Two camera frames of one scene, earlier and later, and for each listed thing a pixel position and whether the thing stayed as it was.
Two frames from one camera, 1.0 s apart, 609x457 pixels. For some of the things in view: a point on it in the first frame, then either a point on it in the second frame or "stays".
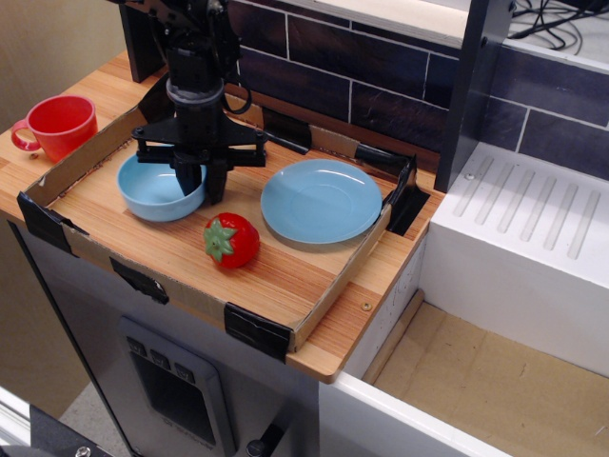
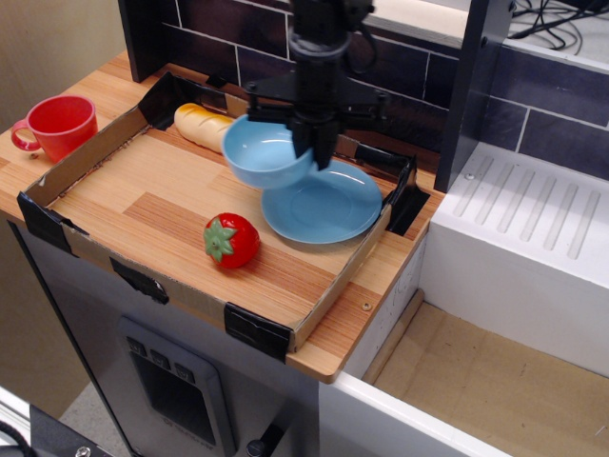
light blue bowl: (154, 191) -> (264, 154)
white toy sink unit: (496, 343) stays
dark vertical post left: (145, 51) stays
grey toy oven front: (177, 379) stays
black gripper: (199, 133) -> (319, 97)
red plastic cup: (58, 123) stays
